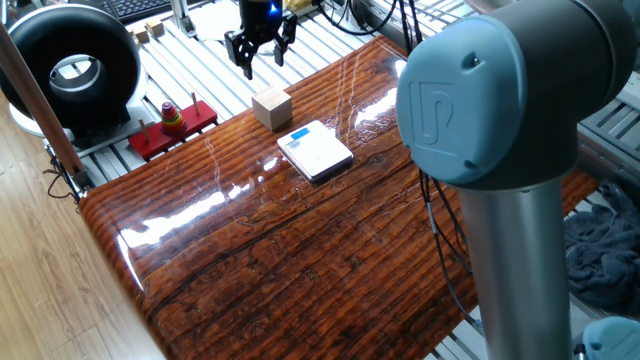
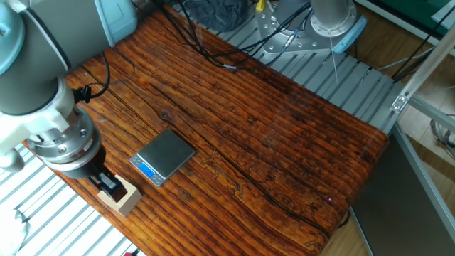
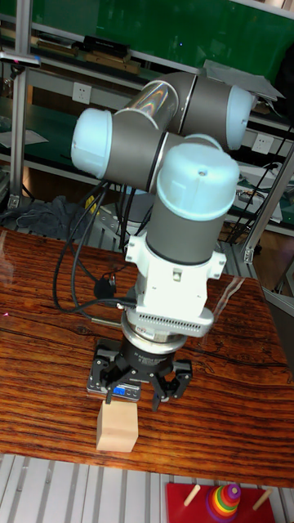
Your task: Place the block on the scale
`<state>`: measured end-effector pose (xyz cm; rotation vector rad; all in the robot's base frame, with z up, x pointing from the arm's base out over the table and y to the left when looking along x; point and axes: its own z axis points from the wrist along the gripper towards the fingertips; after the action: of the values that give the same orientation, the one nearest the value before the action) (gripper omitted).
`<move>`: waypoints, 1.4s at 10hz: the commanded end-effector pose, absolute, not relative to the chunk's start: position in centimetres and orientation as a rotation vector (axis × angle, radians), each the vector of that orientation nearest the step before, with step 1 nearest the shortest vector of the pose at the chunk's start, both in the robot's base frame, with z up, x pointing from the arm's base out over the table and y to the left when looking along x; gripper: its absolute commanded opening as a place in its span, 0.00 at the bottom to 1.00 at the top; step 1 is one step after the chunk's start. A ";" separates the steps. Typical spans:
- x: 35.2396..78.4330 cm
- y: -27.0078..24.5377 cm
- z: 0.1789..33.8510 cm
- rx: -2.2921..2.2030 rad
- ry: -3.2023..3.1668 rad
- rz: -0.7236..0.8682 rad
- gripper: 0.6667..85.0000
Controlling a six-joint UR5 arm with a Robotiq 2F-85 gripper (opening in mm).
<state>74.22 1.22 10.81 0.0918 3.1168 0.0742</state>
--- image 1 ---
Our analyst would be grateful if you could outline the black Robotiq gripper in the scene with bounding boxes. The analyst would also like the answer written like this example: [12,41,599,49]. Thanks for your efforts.
[223,0,299,81]

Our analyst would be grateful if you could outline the light wooden cube block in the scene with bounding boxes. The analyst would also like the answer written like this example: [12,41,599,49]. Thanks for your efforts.
[250,84,294,132]

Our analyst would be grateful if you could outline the white box with yellow parts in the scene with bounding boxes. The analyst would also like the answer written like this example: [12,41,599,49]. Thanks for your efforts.
[283,0,322,17]

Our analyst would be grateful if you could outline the white crumpled cloth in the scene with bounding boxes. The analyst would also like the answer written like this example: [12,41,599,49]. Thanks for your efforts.
[188,0,294,57]

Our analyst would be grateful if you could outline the white flat square box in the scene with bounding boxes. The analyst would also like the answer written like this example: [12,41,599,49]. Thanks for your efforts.
[276,119,355,184]

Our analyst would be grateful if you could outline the black computer keyboard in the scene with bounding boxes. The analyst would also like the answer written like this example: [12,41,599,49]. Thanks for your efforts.
[96,0,174,24]

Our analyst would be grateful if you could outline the wood grain table mat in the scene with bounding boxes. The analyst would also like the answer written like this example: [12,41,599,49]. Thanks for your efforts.
[78,34,601,360]

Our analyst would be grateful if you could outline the brown wooden pole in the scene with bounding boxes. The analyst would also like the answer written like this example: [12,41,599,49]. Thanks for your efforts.
[0,22,96,194]

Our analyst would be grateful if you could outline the dark blue crumpled cloth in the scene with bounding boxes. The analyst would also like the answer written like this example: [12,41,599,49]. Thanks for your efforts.
[563,179,640,317]

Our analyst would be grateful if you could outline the small aluminium post stand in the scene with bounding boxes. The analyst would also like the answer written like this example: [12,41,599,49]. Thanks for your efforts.
[169,0,198,39]

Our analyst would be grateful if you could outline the rainbow ring stack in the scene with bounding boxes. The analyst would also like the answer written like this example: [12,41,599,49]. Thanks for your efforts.
[159,101,189,137]

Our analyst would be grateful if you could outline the red ring tower toy base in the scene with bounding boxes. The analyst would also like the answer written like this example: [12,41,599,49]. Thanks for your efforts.
[127,91,220,162]

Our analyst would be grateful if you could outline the black ring shaped fan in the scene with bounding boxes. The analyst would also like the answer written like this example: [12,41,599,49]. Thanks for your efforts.
[0,2,150,146]

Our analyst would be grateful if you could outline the black floor cable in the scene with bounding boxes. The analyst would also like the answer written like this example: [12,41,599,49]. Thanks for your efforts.
[42,154,82,202]

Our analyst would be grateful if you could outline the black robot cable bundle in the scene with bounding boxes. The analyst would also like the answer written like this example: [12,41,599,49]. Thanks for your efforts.
[317,0,485,329]

